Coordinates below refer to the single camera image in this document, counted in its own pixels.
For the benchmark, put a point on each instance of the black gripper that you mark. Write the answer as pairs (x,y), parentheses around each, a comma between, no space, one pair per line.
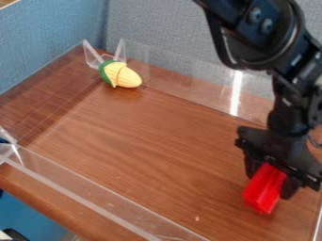
(287,153)

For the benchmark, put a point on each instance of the red rectangular block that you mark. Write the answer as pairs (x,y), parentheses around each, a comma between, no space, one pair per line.
(262,192)

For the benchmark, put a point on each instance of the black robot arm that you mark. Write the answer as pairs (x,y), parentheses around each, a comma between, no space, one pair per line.
(260,35)

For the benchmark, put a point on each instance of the yellow toy corn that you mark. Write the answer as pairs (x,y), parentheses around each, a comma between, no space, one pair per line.
(117,75)

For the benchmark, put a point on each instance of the clear acrylic back wall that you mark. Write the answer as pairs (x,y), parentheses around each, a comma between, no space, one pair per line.
(239,93)

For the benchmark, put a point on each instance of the clear acrylic wall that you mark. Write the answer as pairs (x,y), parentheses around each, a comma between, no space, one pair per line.
(239,93)
(92,210)

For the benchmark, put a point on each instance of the clear acrylic front wall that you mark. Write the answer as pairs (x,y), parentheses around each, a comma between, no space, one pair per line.
(92,210)

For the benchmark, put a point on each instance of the clear acrylic corner bracket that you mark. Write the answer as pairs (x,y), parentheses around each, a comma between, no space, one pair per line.
(93,58)

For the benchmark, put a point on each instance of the clear acrylic left bracket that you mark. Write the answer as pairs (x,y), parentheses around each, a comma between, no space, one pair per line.
(8,146)

